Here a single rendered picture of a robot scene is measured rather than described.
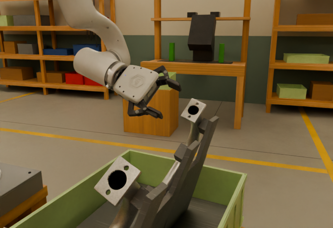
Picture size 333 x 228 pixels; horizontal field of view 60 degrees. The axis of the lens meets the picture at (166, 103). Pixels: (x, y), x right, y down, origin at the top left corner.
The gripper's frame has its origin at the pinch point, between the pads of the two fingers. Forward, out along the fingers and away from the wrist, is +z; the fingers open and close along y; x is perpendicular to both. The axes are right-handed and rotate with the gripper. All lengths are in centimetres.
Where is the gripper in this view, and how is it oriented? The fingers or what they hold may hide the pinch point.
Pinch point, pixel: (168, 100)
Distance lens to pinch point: 75.0
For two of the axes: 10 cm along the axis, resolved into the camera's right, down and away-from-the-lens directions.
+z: 8.2, 3.9, -4.1
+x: 2.0, 4.8, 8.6
